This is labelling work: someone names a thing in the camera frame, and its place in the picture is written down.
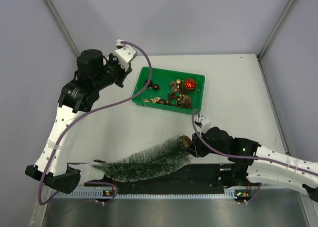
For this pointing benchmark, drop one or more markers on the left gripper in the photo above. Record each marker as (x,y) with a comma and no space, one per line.
(112,60)

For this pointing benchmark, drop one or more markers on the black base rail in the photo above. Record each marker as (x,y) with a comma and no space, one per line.
(191,179)

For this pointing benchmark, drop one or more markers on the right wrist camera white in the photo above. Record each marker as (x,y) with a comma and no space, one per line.
(203,122)

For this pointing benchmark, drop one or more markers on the gold ribbed ornament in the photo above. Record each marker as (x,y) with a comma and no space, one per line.
(155,100)

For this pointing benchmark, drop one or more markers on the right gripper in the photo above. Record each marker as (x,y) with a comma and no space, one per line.
(196,148)

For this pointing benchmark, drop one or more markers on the left aluminium frame post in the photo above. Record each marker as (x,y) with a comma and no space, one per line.
(61,27)

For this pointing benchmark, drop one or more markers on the large red glitter bauble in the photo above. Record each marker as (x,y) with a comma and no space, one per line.
(189,85)

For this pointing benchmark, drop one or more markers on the large brown matte bauble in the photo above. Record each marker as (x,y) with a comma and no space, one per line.
(149,84)

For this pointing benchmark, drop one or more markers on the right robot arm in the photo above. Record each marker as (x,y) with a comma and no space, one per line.
(253,163)

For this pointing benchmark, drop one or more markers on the brown ribbon pine cone decoration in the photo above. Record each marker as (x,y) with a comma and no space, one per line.
(179,100)

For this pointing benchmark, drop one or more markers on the right aluminium frame post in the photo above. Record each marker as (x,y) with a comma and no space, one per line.
(277,28)

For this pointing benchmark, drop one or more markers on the green plastic tray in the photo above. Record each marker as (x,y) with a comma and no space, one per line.
(163,78)

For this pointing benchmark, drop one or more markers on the small green christmas tree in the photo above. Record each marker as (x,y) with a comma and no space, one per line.
(154,162)

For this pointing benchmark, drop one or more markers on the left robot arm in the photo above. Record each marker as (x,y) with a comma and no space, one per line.
(94,73)

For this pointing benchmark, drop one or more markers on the aluminium frame post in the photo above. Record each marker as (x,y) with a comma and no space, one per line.
(277,28)
(61,27)

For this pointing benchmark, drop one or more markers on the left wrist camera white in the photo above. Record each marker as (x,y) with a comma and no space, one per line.
(124,53)

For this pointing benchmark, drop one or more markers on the brown bauble near front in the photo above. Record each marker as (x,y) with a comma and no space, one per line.
(162,101)

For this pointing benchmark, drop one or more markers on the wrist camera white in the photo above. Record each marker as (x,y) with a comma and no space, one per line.
(124,53)
(203,122)

